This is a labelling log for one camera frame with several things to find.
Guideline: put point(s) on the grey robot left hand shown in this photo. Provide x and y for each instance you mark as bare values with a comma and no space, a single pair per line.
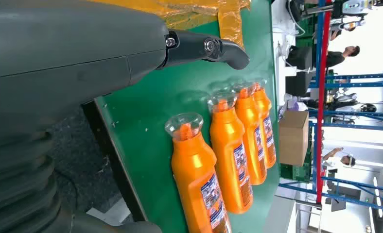
66,48

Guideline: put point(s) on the orange detergent bottle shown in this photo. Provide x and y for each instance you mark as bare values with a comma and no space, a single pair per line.
227,144
263,106
248,128
194,180

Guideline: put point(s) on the yellow taped cardboard mat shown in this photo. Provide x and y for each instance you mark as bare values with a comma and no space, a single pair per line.
194,9

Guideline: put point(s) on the white desk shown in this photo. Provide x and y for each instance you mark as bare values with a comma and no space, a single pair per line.
276,32

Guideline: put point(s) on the black device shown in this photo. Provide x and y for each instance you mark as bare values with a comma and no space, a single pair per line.
295,9

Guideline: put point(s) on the purple plastic bag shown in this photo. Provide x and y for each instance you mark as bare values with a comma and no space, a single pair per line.
294,104

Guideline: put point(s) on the brown cardboard box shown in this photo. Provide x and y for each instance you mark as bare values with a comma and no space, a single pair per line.
293,138

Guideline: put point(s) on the red metal beam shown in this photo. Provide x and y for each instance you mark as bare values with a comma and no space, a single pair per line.
322,96

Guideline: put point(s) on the person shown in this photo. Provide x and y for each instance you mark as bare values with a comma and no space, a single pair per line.
334,58
330,160

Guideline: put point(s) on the blue metal rack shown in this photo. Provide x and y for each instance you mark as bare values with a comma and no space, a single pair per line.
355,85

